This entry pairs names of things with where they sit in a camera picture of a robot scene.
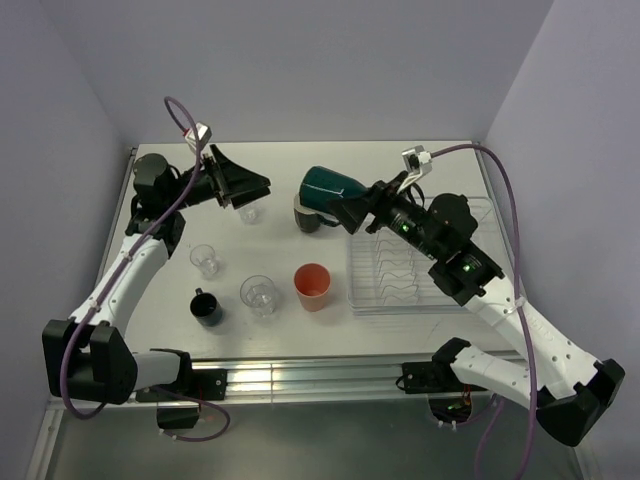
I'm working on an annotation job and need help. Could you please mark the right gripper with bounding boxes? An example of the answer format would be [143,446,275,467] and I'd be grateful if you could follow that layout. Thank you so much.
[325,169,443,260]

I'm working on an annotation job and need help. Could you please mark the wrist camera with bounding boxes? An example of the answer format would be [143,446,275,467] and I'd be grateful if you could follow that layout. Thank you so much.
[183,122,212,153]
[399,145,433,192]

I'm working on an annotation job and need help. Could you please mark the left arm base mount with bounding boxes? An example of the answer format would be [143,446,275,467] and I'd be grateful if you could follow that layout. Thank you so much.
[135,368,231,440]

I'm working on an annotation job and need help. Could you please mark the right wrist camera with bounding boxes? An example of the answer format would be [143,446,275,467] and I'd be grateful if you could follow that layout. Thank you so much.
[399,145,433,192]

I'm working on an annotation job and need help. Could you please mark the white wire dish rack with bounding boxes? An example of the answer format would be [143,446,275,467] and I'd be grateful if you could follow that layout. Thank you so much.
[346,197,494,307]

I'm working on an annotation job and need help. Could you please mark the clear plastic drip tray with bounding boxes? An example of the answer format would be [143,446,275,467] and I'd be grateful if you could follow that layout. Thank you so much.
[344,195,496,318]

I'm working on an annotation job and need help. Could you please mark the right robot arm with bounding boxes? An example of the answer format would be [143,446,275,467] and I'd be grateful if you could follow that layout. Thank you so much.
[326,174,625,447]

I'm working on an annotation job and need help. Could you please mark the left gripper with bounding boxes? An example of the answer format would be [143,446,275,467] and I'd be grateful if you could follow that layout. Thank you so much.
[166,145,270,212]

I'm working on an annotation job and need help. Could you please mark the large clear glass tumbler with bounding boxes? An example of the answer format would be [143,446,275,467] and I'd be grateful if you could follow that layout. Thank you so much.
[240,275,278,317]

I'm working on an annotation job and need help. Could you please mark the small clear glass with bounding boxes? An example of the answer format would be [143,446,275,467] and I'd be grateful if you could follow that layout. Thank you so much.
[190,244,219,278]

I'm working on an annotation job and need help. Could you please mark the clear glass near back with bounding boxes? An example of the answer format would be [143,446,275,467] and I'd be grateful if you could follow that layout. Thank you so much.
[238,202,264,225]

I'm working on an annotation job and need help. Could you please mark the small black mug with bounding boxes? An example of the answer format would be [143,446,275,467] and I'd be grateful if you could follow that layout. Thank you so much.
[189,288,223,327]

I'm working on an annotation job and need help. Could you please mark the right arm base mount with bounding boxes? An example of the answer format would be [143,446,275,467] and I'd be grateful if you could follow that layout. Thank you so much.
[395,361,473,423]

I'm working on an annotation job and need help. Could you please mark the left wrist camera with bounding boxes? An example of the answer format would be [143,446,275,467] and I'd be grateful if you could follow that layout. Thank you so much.
[183,122,212,153]

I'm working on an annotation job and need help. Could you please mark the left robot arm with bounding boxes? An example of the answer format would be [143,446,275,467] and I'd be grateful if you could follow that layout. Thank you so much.
[42,145,271,409]

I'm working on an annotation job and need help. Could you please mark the dark green ceramic mug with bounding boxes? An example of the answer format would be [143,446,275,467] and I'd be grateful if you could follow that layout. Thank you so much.
[293,166,368,234]

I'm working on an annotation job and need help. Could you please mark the orange plastic cup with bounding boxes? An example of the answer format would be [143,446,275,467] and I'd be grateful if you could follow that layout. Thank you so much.
[294,263,331,312]

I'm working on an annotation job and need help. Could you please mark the aluminium extrusion rail frame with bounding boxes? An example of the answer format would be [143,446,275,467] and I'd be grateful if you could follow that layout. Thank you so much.
[47,349,575,412]

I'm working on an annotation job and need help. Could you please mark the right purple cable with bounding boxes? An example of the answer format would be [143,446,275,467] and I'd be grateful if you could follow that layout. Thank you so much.
[429,143,539,480]

